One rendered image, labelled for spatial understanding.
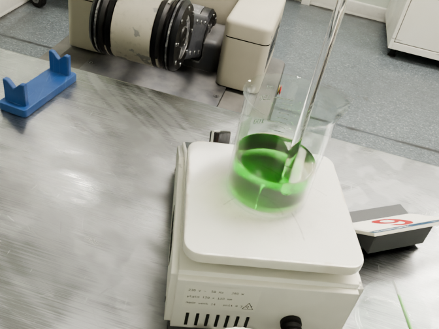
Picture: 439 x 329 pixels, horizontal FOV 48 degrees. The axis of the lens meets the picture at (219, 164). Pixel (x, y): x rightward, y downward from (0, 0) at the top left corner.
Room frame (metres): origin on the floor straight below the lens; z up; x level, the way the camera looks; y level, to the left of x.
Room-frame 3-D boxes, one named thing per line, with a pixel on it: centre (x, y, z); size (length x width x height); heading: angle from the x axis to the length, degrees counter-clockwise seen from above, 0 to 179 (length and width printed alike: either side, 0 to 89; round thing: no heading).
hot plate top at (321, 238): (0.27, -0.04, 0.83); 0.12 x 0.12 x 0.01; 9
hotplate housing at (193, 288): (0.29, -0.04, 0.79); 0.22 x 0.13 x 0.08; 9
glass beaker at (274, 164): (0.27, -0.04, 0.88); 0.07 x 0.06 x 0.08; 104
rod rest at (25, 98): (0.47, 0.22, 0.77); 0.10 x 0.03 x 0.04; 167
